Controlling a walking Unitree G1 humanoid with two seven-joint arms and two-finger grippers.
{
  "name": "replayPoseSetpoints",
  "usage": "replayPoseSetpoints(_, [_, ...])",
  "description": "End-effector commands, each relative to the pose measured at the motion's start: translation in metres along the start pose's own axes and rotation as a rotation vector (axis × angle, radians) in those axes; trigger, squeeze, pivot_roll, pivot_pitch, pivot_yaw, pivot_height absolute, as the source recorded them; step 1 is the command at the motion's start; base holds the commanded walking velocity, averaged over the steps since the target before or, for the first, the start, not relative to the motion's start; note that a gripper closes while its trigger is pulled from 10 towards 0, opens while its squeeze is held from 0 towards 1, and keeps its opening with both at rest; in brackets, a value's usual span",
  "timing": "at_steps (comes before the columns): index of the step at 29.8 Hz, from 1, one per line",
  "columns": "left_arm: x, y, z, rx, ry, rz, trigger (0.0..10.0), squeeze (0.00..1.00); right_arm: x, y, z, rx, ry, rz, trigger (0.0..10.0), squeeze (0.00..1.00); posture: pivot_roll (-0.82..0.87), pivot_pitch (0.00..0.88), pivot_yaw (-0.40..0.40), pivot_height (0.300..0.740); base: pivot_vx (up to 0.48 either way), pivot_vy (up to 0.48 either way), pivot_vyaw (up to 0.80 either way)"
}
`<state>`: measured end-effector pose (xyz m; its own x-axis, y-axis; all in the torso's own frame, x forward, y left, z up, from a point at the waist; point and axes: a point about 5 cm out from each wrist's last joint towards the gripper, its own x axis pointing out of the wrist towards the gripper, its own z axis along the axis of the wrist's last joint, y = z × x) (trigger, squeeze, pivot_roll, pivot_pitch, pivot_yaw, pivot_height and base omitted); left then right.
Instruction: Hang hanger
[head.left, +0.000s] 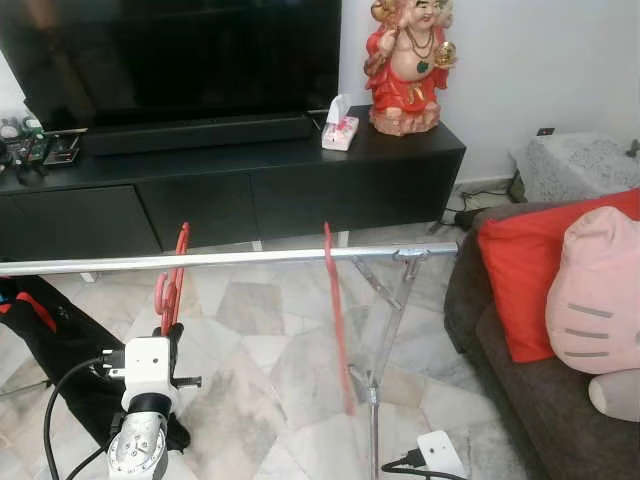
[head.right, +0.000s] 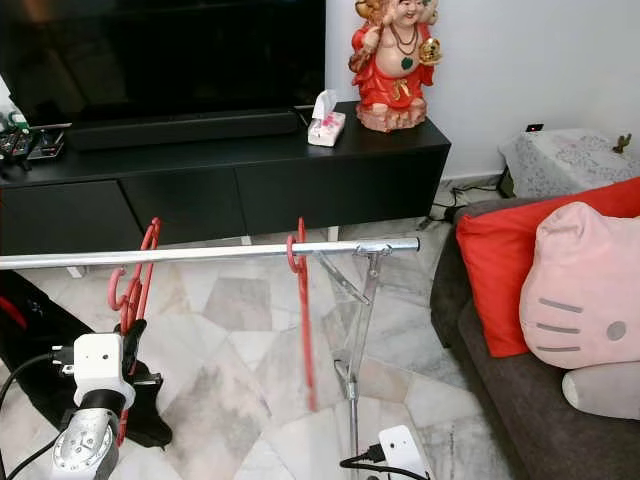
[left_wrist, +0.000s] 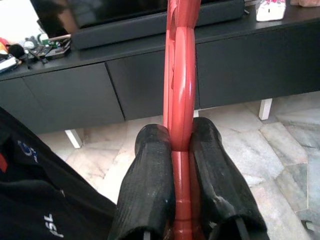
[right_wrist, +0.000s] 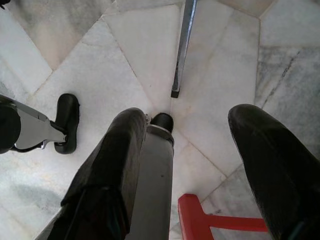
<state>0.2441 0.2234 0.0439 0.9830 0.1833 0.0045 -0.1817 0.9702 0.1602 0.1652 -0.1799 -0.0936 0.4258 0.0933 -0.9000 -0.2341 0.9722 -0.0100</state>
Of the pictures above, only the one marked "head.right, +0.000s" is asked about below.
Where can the salmon pink plastic hanger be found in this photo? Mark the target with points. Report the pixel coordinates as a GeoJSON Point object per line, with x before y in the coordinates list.
{"type": "Point", "coordinates": [150, 250]}

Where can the red plastic hanger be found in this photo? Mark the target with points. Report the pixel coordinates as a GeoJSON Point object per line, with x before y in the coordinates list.
{"type": "Point", "coordinates": [302, 300]}

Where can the black t-shirt with print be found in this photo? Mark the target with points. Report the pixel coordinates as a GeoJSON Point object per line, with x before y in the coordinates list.
{"type": "Point", "coordinates": [40, 350]}

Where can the silver metal clothes rack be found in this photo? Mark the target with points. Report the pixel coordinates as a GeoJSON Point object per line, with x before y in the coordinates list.
{"type": "Point", "coordinates": [220, 250]}

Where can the black tv console cabinet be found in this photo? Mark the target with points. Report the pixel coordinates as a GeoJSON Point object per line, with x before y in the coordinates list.
{"type": "Point", "coordinates": [290, 185]}

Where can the white pink tissue box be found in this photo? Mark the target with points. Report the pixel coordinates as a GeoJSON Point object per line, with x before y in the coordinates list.
{"type": "Point", "coordinates": [326, 130]}

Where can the black flat television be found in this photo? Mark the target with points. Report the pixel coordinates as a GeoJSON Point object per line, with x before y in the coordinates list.
{"type": "Point", "coordinates": [160, 55]}

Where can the red cushion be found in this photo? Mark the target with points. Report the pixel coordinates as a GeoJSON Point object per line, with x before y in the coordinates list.
{"type": "Point", "coordinates": [495, 270]}

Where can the dark brown fabric sofa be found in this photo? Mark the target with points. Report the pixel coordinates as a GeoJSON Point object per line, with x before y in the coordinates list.
{"type": "Point", "coordinates": [510, 420]}

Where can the red laughing buddha figurine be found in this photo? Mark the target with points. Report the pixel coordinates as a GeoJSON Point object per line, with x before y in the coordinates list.
{"type": "Point", "coordinates": [390, 75]}

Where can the pink cat face cushion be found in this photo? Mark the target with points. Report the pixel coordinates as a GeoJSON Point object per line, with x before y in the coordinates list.
{"type": "Point", "coordinates": [580, 290]}

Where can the side table with lace cloth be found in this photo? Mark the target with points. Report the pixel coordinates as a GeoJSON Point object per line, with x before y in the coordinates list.
{"type": "Point", "coordinates": [560, 160]}

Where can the small brass ornament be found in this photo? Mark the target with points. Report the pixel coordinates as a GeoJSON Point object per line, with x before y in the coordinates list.
{"type": "Point", "coordinates": [624, 145]}

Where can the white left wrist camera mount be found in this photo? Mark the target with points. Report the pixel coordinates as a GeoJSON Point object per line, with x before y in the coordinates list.
{"type": "Point", "coordinates": [98, 362]}

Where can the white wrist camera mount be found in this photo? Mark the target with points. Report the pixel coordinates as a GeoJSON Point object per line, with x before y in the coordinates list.
{"type": "Point", "coordinates": [403, 450]}
{"type": "Point", "coordinates": [98, 362]}

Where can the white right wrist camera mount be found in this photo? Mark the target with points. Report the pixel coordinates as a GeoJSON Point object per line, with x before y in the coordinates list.
{"type": "Point", "coordinates": [403, 450]}

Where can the black wall socket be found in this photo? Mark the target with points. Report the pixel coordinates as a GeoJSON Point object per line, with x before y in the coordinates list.
{"type": "Point", "coordinates": [534, 128]}

